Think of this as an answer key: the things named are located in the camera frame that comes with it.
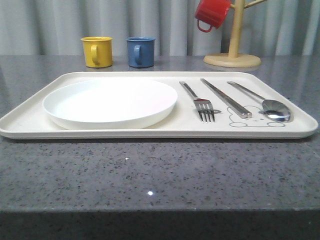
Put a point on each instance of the white round plate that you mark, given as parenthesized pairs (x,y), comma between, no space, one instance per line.
(110,104)

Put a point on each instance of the silver metal spoon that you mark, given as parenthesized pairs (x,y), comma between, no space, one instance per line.
(273,109)

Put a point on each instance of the cream rabbit print tray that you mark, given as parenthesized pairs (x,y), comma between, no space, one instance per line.
(237,114)

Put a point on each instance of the blue enamel mug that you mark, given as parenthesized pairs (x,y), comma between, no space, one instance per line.
(141,51)

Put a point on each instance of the yellow enamel mug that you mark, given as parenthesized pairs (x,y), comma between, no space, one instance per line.
(97,51)

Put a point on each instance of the wooden mug tree stand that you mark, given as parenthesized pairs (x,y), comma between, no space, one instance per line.
(234,59)

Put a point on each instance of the red enamel mug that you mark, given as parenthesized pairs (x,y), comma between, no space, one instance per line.
(212,12)

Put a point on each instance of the grey pleated curtain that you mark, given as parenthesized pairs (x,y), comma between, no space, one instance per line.
(55,27)

